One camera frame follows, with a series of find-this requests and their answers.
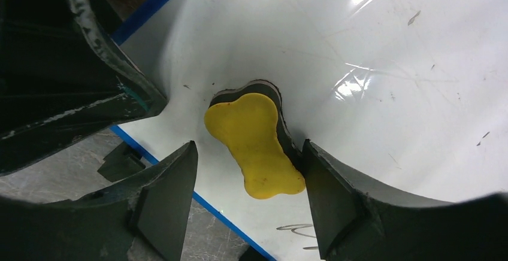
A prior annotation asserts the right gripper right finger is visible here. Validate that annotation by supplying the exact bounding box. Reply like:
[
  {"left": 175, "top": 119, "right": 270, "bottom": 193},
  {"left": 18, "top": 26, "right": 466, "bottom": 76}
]
[{"left": 303, "top": 140, "right": 507, "bottom": 260}]

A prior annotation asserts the yellow bone shaped eraser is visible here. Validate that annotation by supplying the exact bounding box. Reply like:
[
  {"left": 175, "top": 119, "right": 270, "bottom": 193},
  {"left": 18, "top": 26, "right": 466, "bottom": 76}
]
[{"left": 204, "top": 80, "right": 306, "bottom": 199}]

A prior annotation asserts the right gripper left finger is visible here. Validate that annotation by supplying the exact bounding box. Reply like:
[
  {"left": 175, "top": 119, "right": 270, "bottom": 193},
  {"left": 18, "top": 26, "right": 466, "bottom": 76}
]
[{"left": 1, "top": 141, "right": 198, "bottom": 260}]

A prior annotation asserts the blue framed whiteboard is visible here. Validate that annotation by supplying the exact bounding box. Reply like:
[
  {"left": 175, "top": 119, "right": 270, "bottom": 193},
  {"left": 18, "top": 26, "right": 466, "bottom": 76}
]
[{"left": 113, "top": 0, "right": 507, "bottom": 260}]

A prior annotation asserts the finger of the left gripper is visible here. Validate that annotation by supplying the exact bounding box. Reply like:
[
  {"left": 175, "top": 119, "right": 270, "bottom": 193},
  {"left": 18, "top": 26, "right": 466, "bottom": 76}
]
[{"left": 1, "top": 0, "right": 167, "bottom": 175}]

